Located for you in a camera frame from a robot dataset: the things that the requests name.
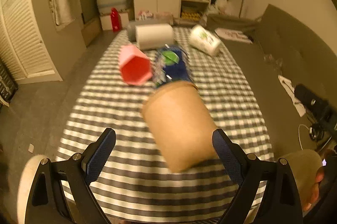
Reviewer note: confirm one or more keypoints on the dark suitcase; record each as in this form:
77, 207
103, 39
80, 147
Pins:
8, 85

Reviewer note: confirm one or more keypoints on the red thermos bottle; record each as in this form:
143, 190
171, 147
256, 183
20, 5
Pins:
115, 20

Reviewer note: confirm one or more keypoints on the grey sofa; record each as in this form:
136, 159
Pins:
282, 45

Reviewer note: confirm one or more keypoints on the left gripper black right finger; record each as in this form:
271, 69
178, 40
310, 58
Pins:
280, 202

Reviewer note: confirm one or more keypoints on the printed paper booklet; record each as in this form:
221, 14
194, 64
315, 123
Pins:
232, 35

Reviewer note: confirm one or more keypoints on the white cylindrical cup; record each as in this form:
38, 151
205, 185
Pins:
155, 36

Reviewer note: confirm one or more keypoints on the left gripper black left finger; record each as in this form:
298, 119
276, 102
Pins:
47, 202

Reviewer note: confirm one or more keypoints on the person's hand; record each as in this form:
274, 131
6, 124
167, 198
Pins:
314, 192

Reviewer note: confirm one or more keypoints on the pink hexagonal cup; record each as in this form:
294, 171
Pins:
134, 66

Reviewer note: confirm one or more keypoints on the brown kraft paper cup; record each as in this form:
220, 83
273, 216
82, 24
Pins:
181, 125

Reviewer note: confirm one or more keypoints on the grey cylindrical cup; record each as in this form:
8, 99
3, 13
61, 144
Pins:
131, 27

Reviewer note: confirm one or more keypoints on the grey white checkered tablecloth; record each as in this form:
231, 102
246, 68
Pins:
135, 183

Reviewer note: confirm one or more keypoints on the white floral paper cup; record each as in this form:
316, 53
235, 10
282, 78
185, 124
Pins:
204, 40

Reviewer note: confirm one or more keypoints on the white louvered closet door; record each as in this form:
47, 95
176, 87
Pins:
23, 50

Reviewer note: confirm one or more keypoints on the blue labelled plastic bottle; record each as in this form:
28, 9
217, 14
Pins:
171, 64

